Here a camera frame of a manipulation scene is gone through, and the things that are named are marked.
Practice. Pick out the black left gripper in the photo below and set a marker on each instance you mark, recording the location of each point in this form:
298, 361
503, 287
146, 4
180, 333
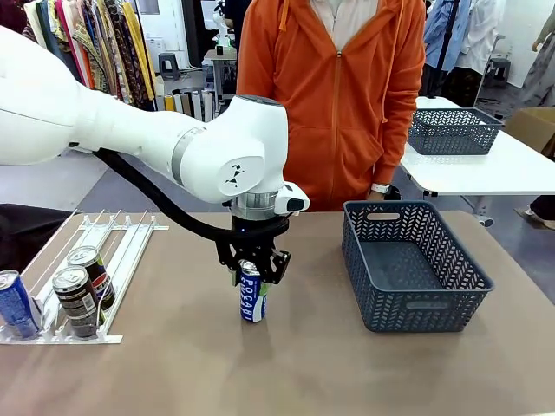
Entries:
251, 249

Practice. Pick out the blue white Pocari Sweat can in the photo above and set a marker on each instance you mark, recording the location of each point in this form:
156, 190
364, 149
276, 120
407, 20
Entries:
253, 303

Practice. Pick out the grey plastic lattice basket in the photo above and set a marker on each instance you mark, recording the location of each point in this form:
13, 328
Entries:
390, 303
451, 143

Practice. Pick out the black Pepsi can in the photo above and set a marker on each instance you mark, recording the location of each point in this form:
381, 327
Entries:
100, 277

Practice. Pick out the black can with white label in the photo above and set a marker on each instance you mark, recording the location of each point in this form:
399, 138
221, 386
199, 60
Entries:
78, 303

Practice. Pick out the dark blue can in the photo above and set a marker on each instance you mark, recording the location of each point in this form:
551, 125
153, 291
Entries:
17, 307

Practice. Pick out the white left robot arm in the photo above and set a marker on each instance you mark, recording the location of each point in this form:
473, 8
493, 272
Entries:
130, 130

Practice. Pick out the person's left forearm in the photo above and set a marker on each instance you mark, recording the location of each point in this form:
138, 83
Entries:
396, 151

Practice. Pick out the person's left hand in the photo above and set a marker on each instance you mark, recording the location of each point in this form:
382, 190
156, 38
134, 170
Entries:
378, 196

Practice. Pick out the white wrist watch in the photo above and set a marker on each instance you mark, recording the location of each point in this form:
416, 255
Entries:
380, 188

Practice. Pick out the white fabric roll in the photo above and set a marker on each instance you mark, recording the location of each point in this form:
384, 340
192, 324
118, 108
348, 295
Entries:
208, 106
197, 104

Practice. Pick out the person in orange hoodie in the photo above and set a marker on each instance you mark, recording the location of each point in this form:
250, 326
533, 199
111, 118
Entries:
338, 108

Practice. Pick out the brown fabric roll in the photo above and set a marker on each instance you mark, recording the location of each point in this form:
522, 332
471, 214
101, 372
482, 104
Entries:
186, 102

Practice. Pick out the yellow fabric roll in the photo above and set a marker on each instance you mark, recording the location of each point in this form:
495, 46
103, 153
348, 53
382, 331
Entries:
170, 103

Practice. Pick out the background workbench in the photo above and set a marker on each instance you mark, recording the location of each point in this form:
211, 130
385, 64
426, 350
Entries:
221, 73

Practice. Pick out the grey plastic stool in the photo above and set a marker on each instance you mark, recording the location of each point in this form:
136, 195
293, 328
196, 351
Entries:
498, 69
169, 65

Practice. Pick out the black cloth cover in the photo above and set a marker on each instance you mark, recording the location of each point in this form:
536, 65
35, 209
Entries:
26, 234

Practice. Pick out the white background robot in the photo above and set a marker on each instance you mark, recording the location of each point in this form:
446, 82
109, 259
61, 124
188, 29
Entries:
223, 26

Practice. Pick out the white side table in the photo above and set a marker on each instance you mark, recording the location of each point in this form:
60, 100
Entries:
498, 173

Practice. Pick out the clothes rack with colourful garments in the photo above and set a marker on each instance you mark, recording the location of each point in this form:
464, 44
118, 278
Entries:
108, 52

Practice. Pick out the black stand pole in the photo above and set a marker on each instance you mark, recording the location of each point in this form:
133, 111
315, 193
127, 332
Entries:
444, 52

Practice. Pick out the bystander's shoe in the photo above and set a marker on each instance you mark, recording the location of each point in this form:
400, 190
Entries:
542, 212

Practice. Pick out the brown cardboard box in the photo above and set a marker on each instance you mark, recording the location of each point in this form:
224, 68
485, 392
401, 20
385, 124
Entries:
531, 128

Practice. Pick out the grey dress on mannequin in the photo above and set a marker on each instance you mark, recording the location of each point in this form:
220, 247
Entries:
539, 73

